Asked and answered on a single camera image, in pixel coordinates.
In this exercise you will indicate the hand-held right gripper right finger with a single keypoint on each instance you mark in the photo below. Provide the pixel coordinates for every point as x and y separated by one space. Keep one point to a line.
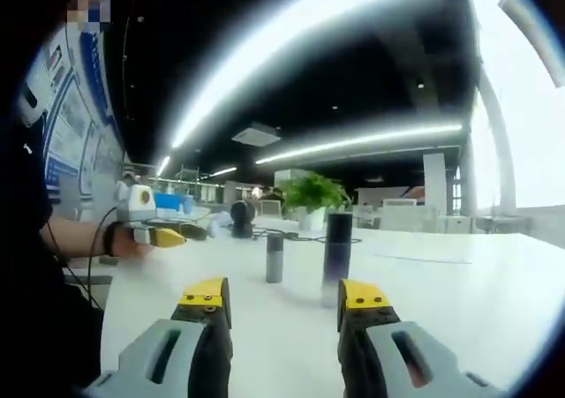
424 362

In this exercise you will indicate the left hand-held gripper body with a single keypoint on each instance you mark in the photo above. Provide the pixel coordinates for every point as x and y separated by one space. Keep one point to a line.
134 204

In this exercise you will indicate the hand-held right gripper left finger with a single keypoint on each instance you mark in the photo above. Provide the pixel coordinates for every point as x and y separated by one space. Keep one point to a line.
145 362

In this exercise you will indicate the small dark cosmetic bottle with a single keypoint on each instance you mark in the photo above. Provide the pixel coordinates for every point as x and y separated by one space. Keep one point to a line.
274 269

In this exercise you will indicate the small white bottle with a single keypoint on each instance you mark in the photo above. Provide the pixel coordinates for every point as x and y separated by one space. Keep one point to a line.
219 226

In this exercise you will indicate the tall dark bottle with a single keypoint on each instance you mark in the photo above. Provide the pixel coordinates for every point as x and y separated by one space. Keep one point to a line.
337 248

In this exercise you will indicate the person's left hand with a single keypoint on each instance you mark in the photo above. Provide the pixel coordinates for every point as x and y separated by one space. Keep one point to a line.
128 247

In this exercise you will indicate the blue plastic box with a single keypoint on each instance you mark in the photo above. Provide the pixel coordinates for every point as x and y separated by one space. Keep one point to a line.
170 200

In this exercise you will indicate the dark wristband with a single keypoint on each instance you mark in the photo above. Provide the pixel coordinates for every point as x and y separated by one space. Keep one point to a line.
107 239

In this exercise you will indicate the short ceiling light strip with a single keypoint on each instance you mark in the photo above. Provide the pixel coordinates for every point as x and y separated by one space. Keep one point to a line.
163 165
223 171

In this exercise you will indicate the white table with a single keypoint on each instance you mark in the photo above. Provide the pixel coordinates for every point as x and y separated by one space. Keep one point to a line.
441 305

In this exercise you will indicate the metal shelving rack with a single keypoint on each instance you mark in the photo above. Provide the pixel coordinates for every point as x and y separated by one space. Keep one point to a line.
190 174

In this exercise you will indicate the person's black shirt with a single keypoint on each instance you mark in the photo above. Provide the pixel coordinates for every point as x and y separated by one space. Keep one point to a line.
35 305

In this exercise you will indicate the ceiling air vent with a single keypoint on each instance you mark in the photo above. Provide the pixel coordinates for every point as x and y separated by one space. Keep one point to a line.
256 136

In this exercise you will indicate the long ceiling light strip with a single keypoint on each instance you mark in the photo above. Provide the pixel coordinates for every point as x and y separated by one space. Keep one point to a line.
207 73
353 142

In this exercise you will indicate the green potted plant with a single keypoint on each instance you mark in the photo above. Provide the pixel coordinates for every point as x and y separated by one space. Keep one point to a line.
309 190

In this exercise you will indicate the row of white office chairs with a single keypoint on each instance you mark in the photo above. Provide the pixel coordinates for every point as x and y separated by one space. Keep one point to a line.
397 208

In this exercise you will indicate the blue and white wall poster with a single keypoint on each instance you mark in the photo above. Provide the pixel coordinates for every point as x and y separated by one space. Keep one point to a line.
75 120

